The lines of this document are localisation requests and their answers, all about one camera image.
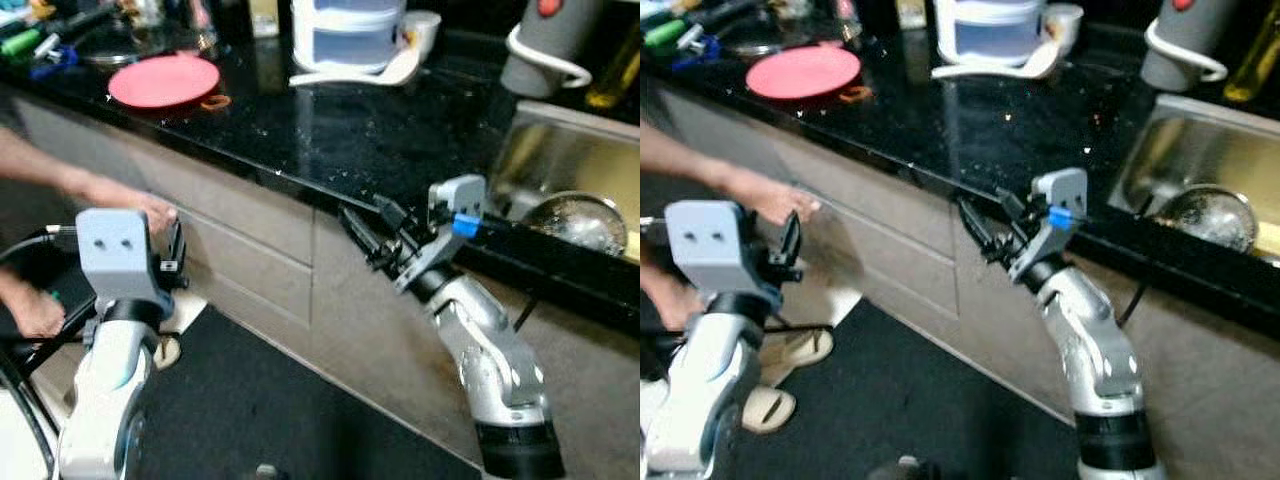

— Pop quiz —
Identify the steel cooking pot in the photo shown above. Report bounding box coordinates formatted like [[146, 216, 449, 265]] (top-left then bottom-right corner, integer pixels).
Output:
[[520, 192, 629, 257], [1150, 185, 1259, 253]]

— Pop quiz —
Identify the stainless steel sink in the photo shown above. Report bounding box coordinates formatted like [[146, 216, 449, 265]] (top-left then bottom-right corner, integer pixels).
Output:
[[488, 98, 641, 263], [1108, 93, 1280, 266]]

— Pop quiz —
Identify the large black floor mat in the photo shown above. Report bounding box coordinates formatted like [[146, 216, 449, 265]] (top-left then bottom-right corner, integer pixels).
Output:
[[720, 300, 1081, 480], [130, 300, 481, 480]]

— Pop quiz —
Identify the person in blue shirt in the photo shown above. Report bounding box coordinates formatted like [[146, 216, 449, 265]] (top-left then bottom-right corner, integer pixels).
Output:
[[0, 125, 179, 341], [640, 125, 823, 331]]

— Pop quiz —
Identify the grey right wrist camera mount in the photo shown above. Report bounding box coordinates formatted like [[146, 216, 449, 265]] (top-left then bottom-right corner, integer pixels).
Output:
[[1008, 168, 1089, 286], [393, 175, 488, 294]]

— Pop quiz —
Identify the black handled frying pan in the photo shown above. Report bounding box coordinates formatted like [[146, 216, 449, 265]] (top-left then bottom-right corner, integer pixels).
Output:
[[690, 0, 841, 59], [40, 5, 201, 66]]

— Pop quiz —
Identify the beige kitchen base cabinet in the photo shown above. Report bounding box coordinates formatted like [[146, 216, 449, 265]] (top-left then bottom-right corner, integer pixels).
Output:
[[640, 80, 1280, 480], [0, 90, 641, 480]]

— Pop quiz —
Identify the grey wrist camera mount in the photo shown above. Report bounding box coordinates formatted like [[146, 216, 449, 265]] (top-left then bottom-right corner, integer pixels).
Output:
[[1008, 168, 1089, 286], [75, 208, 173, 319], [393, 175, 488, 294], [665, 200, 781, 311]]

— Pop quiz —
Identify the green handled utensil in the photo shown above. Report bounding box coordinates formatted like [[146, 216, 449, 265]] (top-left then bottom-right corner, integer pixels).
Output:
[[0, 28, 46, 56], [643, 18, 691, 49]]

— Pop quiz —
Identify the grey kettle with red badge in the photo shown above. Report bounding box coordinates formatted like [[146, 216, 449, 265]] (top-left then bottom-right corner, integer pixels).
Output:
[[1140, 0, 1246, 93], [500, 0, 606, 99]]

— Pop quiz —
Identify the white plastic rice scoop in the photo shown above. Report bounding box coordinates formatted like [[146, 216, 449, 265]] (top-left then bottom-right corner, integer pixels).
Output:
[[930, 38, 1063, 81], [288, 45, 421, 89]]

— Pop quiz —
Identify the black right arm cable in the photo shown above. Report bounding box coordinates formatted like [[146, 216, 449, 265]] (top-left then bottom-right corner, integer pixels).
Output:
[[1075, 212, 1151, 326], [475, 220, 546, 331]]

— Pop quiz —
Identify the blue handled utensil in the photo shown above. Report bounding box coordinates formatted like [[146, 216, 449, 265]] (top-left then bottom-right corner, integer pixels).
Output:
[[30, 45, 81, 79], [672, 38, 723, 73]]

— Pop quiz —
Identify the yellow oil bottle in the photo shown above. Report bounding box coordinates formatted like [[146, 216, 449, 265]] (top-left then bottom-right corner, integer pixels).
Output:
[[585, 20, 641, 109], [1222, 15, 1280, 103]]

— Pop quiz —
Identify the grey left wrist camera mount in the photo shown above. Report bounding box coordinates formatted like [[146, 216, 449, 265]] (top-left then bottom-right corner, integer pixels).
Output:
[[665, 200, 781, 311], [75, 208, 173, 319]]

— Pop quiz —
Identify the white kettle cord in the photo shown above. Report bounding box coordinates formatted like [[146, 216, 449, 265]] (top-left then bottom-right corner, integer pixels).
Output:
[[1145, 18, 1229, 83], [505, 22, 593, 89]]

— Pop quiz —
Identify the pink round plate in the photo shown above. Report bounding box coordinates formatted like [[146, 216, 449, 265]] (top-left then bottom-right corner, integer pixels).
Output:
[[107, 53, 221, 109], [745, 45, 863, 101]]

